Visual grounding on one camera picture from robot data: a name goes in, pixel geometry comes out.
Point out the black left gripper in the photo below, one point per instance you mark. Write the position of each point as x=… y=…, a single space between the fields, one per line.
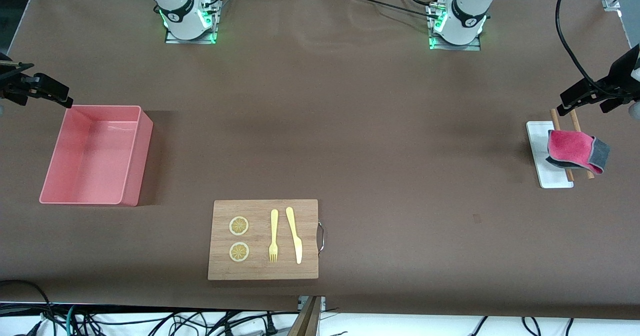
x=621 y=74

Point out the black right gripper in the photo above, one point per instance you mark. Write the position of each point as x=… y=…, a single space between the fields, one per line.
x=11 y=86

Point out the pink and grey cloth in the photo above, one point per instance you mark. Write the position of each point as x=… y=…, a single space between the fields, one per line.
x=570 y=148

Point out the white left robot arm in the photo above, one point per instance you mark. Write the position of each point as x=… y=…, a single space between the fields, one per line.
x=470 y=5

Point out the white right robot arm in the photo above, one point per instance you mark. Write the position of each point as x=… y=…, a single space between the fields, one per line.
x=175 y=0

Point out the white rack base tray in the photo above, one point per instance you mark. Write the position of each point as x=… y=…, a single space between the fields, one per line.
x=539 y=145

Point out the pink plastic bin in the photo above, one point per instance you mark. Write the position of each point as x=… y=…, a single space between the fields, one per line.
x=95 y=160

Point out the brown table cover sheet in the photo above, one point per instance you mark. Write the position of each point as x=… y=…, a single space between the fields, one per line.
x=400 y=125

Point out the lemon slice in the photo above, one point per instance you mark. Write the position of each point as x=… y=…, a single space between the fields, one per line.
x=239 y=252
x=239 y=226

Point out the yellow fork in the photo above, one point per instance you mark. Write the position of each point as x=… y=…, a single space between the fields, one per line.
x=274 y=221

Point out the yellow knife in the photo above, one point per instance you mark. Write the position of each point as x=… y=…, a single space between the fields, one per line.
x=298 y=248

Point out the wooden plank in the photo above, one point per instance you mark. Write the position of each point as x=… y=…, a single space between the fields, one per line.
x=307 y=321

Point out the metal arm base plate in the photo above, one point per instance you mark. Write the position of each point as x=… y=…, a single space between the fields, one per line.
x=452 y=47
x=175 y=40

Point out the metal table bracket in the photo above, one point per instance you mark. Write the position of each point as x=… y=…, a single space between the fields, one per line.
x=323 y=303

